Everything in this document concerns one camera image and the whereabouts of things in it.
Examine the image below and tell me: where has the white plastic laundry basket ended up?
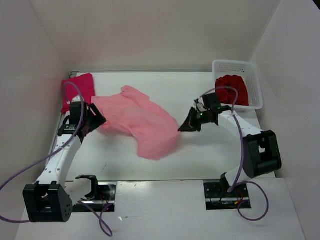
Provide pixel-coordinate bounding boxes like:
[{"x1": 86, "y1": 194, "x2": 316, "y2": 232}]
[{"x1": 212, "y1": 59, "x2": 263, "y2": 112}]

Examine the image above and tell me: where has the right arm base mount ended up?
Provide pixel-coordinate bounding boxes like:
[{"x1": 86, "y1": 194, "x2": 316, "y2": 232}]
[{"x1": 203, "y1": 180, "x2": 252, "y2": 211}]

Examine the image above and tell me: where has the dark red t shirt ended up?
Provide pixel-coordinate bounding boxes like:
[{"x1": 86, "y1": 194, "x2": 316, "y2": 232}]
[{"x1": 215, "y1": 75, "x2": 249, "y2": 106}]

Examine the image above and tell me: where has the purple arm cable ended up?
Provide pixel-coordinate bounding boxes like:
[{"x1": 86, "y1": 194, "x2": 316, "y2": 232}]
[
  {"x1": 0, "y1": 81, "x2": 114, "y2": 237},
  {"x1": 198, "y1": 86, "x2": 270, "y2": 222}
]

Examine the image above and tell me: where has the light pink t shirt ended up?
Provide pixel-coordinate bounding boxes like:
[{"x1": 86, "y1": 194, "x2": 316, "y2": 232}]
[{"x1": 91, "y1": 85, "x2": 180, "y2": 161}]

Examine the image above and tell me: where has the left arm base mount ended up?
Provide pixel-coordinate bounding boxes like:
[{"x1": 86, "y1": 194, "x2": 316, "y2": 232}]
[{"x1": 65, "y1": 179, "x2": 117, "y2": 213}]

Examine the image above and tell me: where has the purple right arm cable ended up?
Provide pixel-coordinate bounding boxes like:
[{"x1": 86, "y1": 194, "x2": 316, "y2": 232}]
[{"x1": 198, "y1": 86, "x2": 270, "y2": 222}]

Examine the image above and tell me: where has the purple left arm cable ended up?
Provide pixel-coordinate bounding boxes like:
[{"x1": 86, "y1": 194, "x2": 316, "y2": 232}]
[{"x1": 0, "y1": 81, "x2": 114, "y2": 237}]

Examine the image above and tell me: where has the magenta t shirt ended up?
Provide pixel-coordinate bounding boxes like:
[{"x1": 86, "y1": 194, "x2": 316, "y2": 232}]
[{"x1": 60, "y1": 73, "x2": 96, "y2": 114}]

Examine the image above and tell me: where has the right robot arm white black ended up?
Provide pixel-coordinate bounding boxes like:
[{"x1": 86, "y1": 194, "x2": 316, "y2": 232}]
[{"x1": 178, "y1": 92, "x2": 282, "y2": 197}]

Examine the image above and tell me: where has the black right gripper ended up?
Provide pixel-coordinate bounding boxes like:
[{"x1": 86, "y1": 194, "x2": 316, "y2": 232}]
[{"x1": 178, "y1": 105, "x2": 211, "y2": 132}]

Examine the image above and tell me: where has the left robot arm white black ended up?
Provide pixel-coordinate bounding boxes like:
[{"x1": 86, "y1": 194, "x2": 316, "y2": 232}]
[{"x1": 22, "y1": 102, "x2": 107, "y2": 223}]

